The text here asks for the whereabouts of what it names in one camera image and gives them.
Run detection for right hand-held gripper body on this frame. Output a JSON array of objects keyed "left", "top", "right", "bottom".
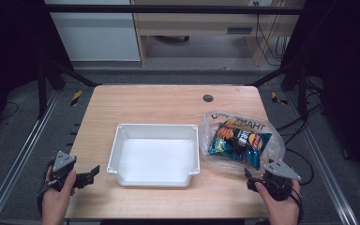
[{"left": 254, "top": 159, "right": 303, "bottom": 202}]

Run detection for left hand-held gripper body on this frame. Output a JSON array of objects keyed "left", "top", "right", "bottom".
[{"left": 37, "top": 150, "right": 86, "bottom": 195}]

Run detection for clear plastic bag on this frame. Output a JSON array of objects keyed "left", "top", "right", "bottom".
[{"left": 199, "top": 111, "right": 286, "bottom": 172}]

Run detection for person's right hand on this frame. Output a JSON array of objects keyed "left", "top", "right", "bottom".
[{"left": 255, "top": 179, "right": 302, "bottom": 219}]

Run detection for person's left hand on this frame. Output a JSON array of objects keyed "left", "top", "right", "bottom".
[{"left": 41, "top": 168, "right": 78, "bottom": 217}]

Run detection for blue chips packet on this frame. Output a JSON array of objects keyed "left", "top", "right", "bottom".
[{"left": 207, "top": 120, "right": 273, "bottom": 172}]

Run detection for white plastic bin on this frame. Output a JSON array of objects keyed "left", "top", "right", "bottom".
[{"left": 106, "top": 123, "right": 201, "bottom": 188}]

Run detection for yellow black tape piece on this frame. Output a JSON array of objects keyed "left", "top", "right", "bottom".
[
  {"left": 70, "top": 90, "right": 83, "bottom": 107},
  {"left": 270, "top": 91, "right": 289, "bottom": 106}
]

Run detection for black curtain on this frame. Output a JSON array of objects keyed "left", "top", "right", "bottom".
[
  {"left": 282, "top": 0, "right": 360, "bottom": 184},
  {"left": 0, "top": 0, "right": 73, "bottom": 142}
]

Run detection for white cabinet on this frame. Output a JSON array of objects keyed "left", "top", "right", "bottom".
[{"left": 44, "top": 0, "right": 142, "bottom": 62}]

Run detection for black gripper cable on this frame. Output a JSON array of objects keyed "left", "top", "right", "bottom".
[{"left": 289, "top": 187, "right": 305, "bottom": 223}]

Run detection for aluminium floor rail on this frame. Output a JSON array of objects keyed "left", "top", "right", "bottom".
[
  {"left": 285, "top": 92, "right": 360, "bottom": 225},
  {"left": 0, "top": 89, "right": 61, "bottom": 225}
]

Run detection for black wrist strap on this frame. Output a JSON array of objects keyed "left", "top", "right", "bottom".
[{"left": 37, "top": 167, "right": 54, "bottom": 218}]

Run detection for black floor cables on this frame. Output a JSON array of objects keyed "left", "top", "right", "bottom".
[{"left": 275, "top": 76, "right": 326, "bottom": 186}]

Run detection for thin black floor cable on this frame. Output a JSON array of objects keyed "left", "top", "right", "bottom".
[{"left": 0, "top": 100, "right": 21, "bottom": 122}]

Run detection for black frame strut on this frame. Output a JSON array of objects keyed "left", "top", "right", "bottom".
[
  {"left": 37, "top": 60, "right": 102, "bottom": 120},
  {"left": 246, "top": 60, "right": 309, "bottom": 121}
]

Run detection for black hanging cables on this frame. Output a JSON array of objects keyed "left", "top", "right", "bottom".
[{"left": 253, "top": 13, "right": 291, "bottom": 68}]

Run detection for black frame crossbar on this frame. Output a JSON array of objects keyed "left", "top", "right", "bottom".
[{"left": 43, "top": 4, "right": 308, "bottom": 15}]

